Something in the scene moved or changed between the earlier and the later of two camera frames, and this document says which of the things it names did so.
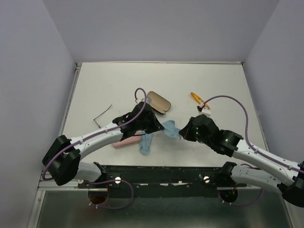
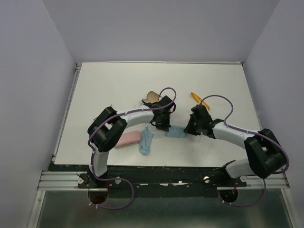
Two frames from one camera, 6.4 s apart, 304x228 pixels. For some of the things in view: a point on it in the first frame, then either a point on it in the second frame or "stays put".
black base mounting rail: (136, 181) stays put
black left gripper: (156, 126) → (164, 127)
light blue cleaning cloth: (170, 129) stays put
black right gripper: (185, 131) → (189, 129)
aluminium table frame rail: (63, 119) stays put
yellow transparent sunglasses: (199, 99) stays put
